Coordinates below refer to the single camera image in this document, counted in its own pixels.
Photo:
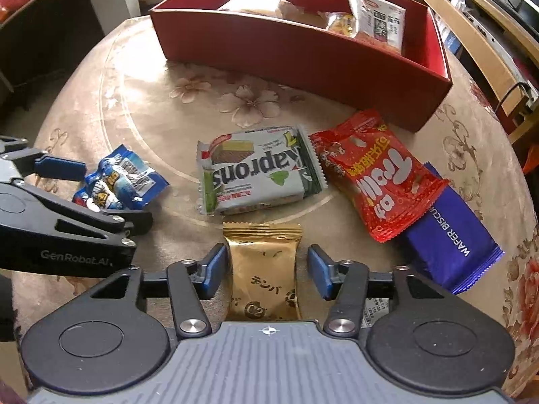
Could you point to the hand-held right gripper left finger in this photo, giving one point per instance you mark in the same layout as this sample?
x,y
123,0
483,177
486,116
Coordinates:
x,y
217,269

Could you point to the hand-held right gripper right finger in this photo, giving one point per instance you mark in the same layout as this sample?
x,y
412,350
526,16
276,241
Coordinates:
x,y
318,271

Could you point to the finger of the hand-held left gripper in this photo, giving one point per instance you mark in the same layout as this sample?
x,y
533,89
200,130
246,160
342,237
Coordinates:
x,y
63,168
134,223

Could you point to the blue candy packet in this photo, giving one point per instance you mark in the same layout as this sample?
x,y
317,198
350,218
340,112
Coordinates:
x,y
122,181

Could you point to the gold foil snack packet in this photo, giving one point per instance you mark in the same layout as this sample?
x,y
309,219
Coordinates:
x,y
263,269

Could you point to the white printed snack packet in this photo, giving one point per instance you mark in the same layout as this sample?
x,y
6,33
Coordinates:
x,y
374,311

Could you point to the green and white wafer packet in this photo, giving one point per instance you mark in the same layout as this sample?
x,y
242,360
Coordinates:
x,y
252,176

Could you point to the red gummy candy packet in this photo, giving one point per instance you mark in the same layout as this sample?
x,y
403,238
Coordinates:
x,y
379,185

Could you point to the purple wafer biscuit packet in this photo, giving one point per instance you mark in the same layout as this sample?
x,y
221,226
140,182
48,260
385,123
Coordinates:
x,y
454,248

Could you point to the red cardboard box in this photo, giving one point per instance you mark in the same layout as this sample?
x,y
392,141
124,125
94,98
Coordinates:
x,y
294,63

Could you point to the clear yellow snack packet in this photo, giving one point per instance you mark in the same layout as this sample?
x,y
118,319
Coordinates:
x,y
343,25

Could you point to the steamed cake packet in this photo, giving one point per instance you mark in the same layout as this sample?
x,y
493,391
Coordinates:
x,y
252,4

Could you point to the grey spicy strips packet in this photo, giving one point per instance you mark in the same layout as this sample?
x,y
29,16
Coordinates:
x,y
379,21

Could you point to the dark table with white drawers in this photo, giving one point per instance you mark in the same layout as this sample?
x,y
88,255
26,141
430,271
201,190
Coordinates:
x,y
50,29

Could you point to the red plastic bag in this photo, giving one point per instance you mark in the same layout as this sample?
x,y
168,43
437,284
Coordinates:
x,y
532,160

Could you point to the wooden television cabinet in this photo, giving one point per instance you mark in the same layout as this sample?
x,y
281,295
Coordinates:
x,y
476,38

